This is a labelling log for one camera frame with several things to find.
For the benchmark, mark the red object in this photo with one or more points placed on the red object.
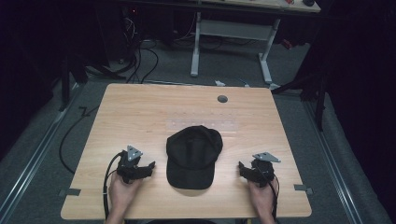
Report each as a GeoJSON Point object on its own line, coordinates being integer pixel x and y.
{"type": "Point", "coordinates": [287, 44]}

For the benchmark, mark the grey tape strip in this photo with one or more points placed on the grey tape strip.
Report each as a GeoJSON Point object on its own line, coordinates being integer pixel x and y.
{"type": "Point", "coordinates": [70, 192]}
{"type": "Point", "coordinates": [302, 188]}

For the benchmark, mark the metal floor rail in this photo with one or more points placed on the metal floor rail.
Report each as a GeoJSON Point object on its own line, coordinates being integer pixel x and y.
{"type": "Point", "coordinates": [333, 165]}
{"type": "Point", "coordinates": [34, 158]}

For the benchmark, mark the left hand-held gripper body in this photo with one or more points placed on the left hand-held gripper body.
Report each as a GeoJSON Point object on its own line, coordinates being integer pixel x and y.
{"type": "Point", "coordinates": [128, 161]}

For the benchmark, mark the black computer mouse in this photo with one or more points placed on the black computer mouse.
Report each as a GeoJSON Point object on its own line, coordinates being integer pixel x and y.
{"type": "Point", "coordinates": [308, 2]}

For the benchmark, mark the light wooden desk top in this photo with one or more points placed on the light wooden desk top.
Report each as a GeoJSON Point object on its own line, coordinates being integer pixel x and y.
{"type": "Point", "coordinates": [264, 4]}

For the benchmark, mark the white metal desk frame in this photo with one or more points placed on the white metal desk frame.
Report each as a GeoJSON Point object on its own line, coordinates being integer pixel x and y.
{"type": "Point", "coordinates": [232, 30]}

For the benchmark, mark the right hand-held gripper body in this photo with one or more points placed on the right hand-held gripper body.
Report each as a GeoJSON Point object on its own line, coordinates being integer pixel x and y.
{"type": "Point", "coordinates": [264, 169]}

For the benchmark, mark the person's left hand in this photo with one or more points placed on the person's left hand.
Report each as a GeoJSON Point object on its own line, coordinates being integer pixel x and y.
{"type": "Point", "coordinates": [122, 194]}

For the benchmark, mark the small white floor scrap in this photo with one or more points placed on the small white floor scrap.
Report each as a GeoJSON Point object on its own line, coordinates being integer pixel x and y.
{"type": "Point", "coordinates": [219, 83]}

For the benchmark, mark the person's right hand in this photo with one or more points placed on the person's right hand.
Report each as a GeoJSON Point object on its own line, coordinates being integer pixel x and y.
{"type": "Point", "coordinates": [262, 199]}

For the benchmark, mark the black metal stand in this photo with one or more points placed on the black metal stand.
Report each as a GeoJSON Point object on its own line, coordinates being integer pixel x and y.
{"type": "Point", "coordinates": [313, 87]}
{"type": "Point", "coordinates": [66, 84]}

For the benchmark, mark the black baseball cap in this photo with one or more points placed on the black baseball cap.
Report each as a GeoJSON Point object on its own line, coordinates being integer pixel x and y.
{"type": "Point", "coordinates": [193, 157]}

